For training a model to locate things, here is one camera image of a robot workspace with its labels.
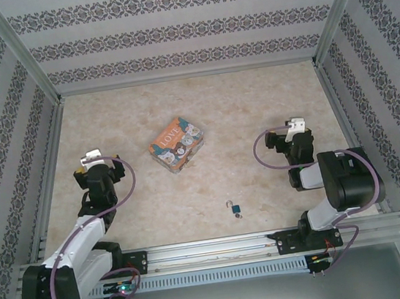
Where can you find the orange LOVE tin box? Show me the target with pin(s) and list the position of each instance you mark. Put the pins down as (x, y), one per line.
(177, 145)

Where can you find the small teal padlock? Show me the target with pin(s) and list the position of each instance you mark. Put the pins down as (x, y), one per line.
(235, 209)

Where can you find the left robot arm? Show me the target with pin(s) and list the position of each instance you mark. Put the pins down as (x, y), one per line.
(79, 242)

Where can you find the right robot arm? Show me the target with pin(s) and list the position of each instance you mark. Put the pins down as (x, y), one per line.
(351, 177)

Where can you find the left controller board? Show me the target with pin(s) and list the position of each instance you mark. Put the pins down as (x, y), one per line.
(120, 288)

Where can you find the controller board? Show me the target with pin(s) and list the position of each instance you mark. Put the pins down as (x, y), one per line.
(120, 288)
(319, 261)

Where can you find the right controller board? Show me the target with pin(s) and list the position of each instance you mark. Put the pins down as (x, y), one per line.
(319, 261)

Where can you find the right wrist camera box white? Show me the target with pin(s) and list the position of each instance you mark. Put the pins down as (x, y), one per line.
(296, 127)

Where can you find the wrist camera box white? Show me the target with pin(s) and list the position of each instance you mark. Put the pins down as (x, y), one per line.
(92, 157)
(296, 127)

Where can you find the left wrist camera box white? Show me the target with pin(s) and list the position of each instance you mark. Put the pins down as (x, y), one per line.
(92, 157)

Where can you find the aluminium side rail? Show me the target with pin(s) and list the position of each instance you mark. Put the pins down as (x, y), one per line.
(348, 130)
(51, 154)

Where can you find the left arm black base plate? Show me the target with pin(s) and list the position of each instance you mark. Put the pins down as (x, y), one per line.
(137, 262)

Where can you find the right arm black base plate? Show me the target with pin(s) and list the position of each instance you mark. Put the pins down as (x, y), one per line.
(286, 243)

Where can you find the aluminium mounting rail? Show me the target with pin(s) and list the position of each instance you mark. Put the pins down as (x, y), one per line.
(213, 252)

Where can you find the aluminium frame post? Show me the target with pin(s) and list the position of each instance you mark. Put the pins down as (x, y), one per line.
(17, 48)
(339, 5)

